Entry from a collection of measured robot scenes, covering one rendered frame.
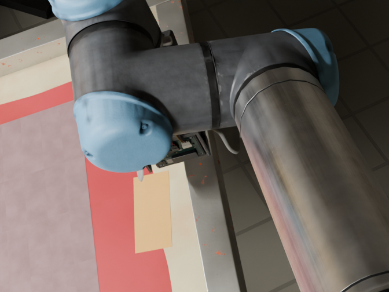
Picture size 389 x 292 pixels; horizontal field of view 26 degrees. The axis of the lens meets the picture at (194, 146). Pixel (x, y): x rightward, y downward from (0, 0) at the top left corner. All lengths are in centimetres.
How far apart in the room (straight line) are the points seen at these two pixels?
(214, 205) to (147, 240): 10
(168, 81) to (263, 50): 8
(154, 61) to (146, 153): 8
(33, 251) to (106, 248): 10
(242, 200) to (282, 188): 194
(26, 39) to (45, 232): 29
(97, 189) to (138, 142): 44
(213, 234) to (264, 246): 146
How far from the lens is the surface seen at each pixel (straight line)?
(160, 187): 107
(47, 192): 114
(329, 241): 50
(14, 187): 116
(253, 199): 251
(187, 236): 103
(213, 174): 101
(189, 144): 88
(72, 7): 72
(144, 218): 106
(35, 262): 110
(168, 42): 82
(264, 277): 240
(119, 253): 105
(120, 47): 70
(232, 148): 94
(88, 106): 68
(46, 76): 124
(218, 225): 98
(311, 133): 58
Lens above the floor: 220
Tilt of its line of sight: 58 degrees down
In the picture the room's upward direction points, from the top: straight up
